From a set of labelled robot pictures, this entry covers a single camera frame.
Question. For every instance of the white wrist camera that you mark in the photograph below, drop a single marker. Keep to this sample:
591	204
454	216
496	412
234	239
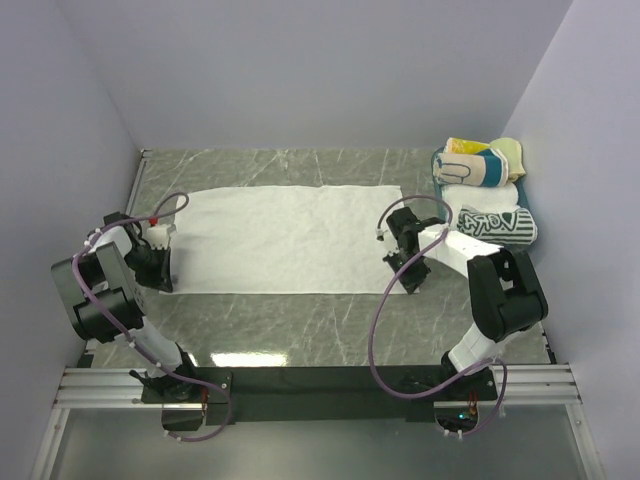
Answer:
158	235
386	237

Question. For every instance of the black white striped rolled towel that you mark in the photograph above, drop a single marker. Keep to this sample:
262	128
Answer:
515	227

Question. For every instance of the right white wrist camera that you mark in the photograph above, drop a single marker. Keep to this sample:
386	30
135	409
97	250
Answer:
386	237

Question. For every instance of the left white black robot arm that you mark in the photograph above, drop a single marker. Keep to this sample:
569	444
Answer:
102	291

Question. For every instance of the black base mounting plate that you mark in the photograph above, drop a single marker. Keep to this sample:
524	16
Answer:
270	394

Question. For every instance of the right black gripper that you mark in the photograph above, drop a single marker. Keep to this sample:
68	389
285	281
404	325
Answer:
413	281

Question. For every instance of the white terry towel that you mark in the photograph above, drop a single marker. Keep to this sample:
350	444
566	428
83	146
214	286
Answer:
282	240

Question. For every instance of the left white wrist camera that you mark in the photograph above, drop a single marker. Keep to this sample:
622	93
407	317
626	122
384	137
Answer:
158	235

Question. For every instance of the yellow patterned rolled towel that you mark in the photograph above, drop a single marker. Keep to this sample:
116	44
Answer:
466	147

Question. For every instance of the pale yellow rolled towel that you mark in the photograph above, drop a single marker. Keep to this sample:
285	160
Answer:
511	150

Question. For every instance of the aluminium rail frame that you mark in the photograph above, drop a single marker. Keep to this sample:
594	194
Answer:
102	431

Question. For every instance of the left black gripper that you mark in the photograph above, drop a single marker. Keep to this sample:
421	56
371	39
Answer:
161	278

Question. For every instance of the beige teal rolled towel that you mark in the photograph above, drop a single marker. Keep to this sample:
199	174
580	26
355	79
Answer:
485	169

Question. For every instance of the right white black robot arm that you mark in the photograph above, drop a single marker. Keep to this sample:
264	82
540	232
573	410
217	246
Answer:
506	297

